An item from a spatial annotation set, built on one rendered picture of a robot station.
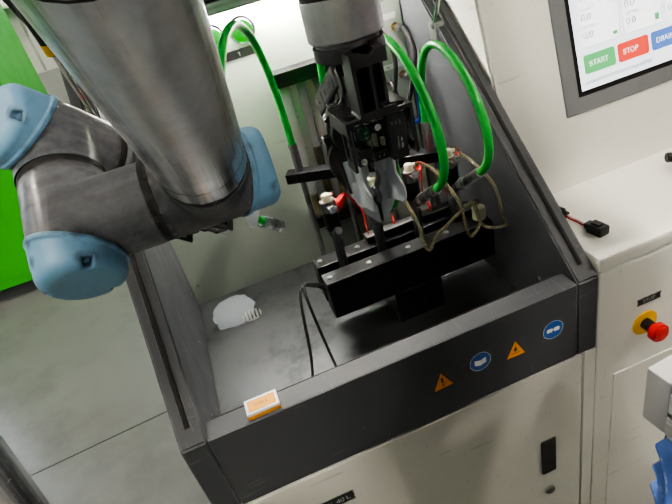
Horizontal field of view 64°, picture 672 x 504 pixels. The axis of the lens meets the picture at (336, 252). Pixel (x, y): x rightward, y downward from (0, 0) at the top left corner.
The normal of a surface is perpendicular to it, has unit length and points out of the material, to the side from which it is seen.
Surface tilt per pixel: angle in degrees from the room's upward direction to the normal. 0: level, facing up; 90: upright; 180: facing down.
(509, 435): 90
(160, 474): 0
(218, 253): 90
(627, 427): 90
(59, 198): 32
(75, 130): 57
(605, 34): 76
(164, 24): 132
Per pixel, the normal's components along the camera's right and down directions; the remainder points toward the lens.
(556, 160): 0.25, 0.25
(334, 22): -0.13, 0.57
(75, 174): 0.54, -0.53
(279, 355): -0.22, -0.82
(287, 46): 0.31, 0.45
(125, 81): 0.15, 0.97
